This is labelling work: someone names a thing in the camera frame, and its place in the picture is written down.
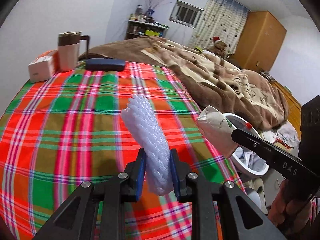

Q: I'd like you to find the beige paper bag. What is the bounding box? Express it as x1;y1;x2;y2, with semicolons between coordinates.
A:
196;106;239;159

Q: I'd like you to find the long white foam net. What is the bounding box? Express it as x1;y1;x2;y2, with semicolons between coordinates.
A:
120;94;173;196

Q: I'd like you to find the clear bottle red cap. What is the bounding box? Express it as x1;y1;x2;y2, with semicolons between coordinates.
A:
245;122;253;129

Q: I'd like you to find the white round trash bin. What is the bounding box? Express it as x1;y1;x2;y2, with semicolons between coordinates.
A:
223;113;269;178

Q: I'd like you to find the person right hand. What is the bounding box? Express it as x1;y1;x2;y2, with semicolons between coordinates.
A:
268;179;312;234

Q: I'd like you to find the plaid tablecloth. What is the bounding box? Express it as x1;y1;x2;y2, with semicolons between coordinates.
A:
1;62;242;239

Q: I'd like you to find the wooden wardrobe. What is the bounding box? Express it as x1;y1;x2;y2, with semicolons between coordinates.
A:
231;11;287;72

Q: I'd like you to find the brown patterned blanket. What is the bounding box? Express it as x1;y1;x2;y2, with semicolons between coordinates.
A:
79;36;289;131

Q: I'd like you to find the teddy bear santa hat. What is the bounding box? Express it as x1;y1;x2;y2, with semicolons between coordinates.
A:
208;36;227;58

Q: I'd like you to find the floral curtain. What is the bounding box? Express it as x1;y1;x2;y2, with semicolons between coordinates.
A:
188;0;249;54

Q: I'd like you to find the dark blue glasses case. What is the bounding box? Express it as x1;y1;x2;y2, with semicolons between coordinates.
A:
85;58;126;72

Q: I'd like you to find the white orange cardboard box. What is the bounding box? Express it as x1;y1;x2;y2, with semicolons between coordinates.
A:
28;50;60;83

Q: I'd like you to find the barred window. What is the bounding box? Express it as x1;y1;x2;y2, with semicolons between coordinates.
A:
169;0;204;28

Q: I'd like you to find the dark shelf desk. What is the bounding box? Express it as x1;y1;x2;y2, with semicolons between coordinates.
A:
124;20;169;40

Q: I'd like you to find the vase with branches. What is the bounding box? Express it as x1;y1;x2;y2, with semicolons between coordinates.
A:
144;0;172;17

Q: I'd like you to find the wooden bed frame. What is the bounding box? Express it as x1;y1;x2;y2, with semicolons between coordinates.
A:
271;81;303;140

